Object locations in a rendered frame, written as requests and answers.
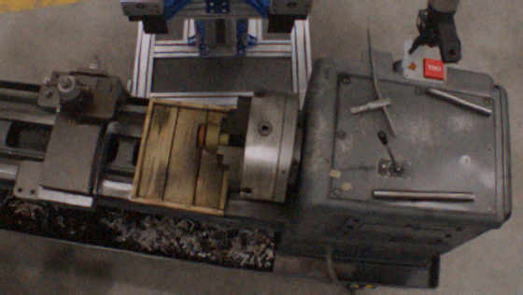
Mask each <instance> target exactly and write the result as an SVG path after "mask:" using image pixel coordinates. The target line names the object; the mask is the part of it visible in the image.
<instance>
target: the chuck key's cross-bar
mask: <svg viewBox="0 0 523 295"><path fill-rule="evenodd" d="M367 34H368V42H369V51H371V59H372V67H373V76H374V85H375V92H376V95H377V97H378V100H380V99H383V97H382V94H381V92H380V90H379V87H378V78H377V71H376V61H375V53H374V46H373V38H372V31H371V29H370V28H368V29H367ZM382 109H383V112H384V114H385V117H386V119H387V122H388V124H389V127H390V129H391V132H392V134H393V136H394V137H395V136H397V132H396V130H395V127H394V125H393V123H392V120H391V118H390V115H389V112H388V110H387V107H386V105H383V106H382Z"/></svg>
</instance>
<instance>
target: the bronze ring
mask: <svg viewBox="0 0 523 295"><path fill-rule="evenodd" d="M230 137H231V134H230V133H221V132H220V123H219V124H217V123H209V125H207V124H206V123H199V125H198V128H197V134H196V143H195V147H196V148H197V149H202V150H204V149H205V151H207V152H214V153H216V154H217V152H218V146H219V145H220V146H227V147H228V146H229V145H230Z"/></svg>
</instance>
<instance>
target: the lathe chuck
mask: <svg viewBox="0 0 523 295"><path fill-rule="evenodd" d="M253 91H254V92H258V91H260V92H262V93H264V98H263V97H262V99H261V98H257V97H256V96H253V97H252V100H251V107H250V112H249V120H248V127H247V141H246V147H245V155H244V164H243V173H242V181H241V187H242V188H244V187H249V188H250V189H251V190H252V191H251V193H250V194H245V193H244V192H241V197H244V198H251V199H260V200H267V201H272V199H273V194H274V188H275V181H276V169H277V162H278V154H279V147H280V139H281V131H282V123H284V114H285V104H286V92H285V91H276V90H269V89H262V88H254V90H253ZM265 122H266V123H269V124H270V125H271V128H272V129H271V132H270V133H268V134H263V133H260V132H259V130H258V128H259V125H260V124H261V123H265Z"/></svg>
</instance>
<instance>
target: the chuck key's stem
mask: <svg viewBox="0 0 523 295"><path fill-rule="evenodd" d="M390 104H391V101H390V99H389V98H384V99H380V100H376V101H372V102H369V103H368V104H367V105H358V106H354V107H351V108H350V109H349V110H350V113H351V115H354V113H357V114H358V112H361V111H362V110H366V109H369V110H373V109H376V108H379V107H382V106H383V105H386V106H387V105H389V106H390Z"/></svg>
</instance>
